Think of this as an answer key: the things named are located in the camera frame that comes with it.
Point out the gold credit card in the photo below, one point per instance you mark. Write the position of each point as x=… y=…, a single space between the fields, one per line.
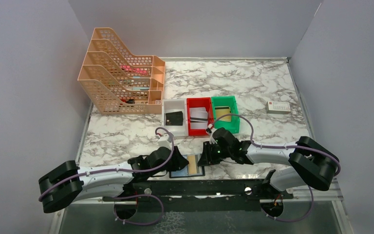
x=221 y=111

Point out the black credit card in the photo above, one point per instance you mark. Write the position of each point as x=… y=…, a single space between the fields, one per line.
x=174 y=118

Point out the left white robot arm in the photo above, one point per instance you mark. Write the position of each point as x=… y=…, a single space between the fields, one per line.
x=69 y=182

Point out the black leather card holder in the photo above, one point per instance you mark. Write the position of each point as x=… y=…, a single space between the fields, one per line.
x=183 y=172

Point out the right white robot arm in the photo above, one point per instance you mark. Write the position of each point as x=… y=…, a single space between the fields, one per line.
x=308 y=163

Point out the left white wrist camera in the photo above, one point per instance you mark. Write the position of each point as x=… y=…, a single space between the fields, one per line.
x=166 y=141

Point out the gold card with black stripe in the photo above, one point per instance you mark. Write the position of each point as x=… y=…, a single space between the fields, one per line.
x=193 y=168

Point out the white card with black stripe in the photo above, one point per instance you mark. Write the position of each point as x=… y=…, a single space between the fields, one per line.
x=192 y=112

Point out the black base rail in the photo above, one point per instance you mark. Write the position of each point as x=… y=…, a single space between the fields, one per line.
x=195 y=196

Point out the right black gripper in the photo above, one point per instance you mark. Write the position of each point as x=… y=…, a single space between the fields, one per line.
x=207 y=158

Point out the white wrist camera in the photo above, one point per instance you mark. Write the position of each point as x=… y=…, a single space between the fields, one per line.
x=210 y=131
x=166 y=141

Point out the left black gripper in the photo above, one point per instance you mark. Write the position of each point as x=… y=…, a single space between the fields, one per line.
x=178 y=162

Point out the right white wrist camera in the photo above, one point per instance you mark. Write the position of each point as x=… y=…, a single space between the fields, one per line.
x=210 y=131

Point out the pink highlighter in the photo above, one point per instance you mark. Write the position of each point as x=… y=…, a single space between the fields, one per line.
x=136 y=71

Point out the peach plastic desk organizer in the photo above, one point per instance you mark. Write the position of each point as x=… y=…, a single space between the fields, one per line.
x=110 y=89

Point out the green plastic bin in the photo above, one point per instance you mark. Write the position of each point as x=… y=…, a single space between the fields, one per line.
x=234 y=125

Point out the white card box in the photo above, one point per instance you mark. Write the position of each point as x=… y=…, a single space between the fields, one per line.
x=274 y=107

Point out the white plastic bin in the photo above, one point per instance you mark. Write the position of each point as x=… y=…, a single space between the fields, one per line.
x=174 y=105

